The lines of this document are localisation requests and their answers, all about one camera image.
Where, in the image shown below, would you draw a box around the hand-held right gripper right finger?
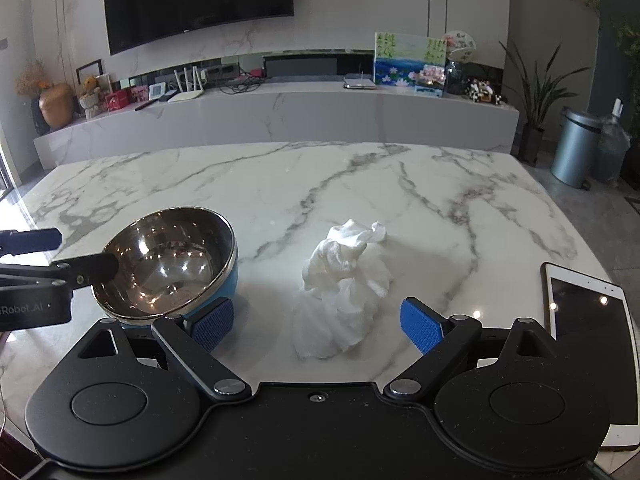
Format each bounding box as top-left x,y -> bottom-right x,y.
383,297 -> 559,402

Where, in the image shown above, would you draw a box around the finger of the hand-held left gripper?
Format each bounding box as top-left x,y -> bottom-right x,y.
0,252 -> 122,291
0,228 -> 64,257

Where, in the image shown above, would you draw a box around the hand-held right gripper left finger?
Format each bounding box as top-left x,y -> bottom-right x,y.
78,297 -> 252,402

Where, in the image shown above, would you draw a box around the steel bowl with blue outside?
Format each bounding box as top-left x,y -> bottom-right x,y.
91,206 -> 239,332

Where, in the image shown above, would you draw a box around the white paper tissue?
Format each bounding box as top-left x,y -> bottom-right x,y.
292,218 -> 394,360

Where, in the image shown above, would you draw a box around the brown round vase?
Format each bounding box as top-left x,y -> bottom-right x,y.
38,82 -> 75,130

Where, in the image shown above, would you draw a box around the plush bear figure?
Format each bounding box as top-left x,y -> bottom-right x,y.
78,74 -> 104,120

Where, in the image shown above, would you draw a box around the dried flowers bunch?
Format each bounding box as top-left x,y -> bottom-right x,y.
14,59 -> 51,99

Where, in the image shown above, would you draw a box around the white tablet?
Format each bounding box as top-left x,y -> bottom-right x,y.
540,261 -> 640,452

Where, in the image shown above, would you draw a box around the white router with antennas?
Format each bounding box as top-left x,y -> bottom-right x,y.
167,64 -> 207,104

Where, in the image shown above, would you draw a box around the grey metal trash bin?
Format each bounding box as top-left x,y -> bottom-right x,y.
551,106 -> 609,190

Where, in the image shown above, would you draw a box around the panda figurines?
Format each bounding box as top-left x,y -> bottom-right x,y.
462,77 -> 504,106

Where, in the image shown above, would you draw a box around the small photo card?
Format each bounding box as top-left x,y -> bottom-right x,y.
413,63 -> 446,99

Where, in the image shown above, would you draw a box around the potted long-leaf plant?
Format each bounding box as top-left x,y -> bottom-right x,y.
499,39 -> 594,167

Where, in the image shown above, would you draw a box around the dark glass jar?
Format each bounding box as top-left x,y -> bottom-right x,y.
443,59 -> 466,96

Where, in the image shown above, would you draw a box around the lotus pond painting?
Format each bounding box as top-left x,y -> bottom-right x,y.
373,31 -> 448,87

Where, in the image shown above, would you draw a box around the black rectangular box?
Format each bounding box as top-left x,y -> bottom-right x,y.
263,53 -> 374,81

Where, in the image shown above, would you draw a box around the round painted hand fan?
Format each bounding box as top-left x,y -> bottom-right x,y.
442,29 -> 476,64

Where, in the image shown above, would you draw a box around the green trailing plant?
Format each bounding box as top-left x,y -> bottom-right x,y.
612,17 -> 640,97

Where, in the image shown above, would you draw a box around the black picture frame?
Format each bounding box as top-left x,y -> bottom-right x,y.
75,58 -> 104,92

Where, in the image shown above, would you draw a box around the tangle of black cables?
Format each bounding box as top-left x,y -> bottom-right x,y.
219,72 -> 264,95

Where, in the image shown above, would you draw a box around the black wall television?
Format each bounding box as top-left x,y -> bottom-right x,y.
102,0 -> 295,56

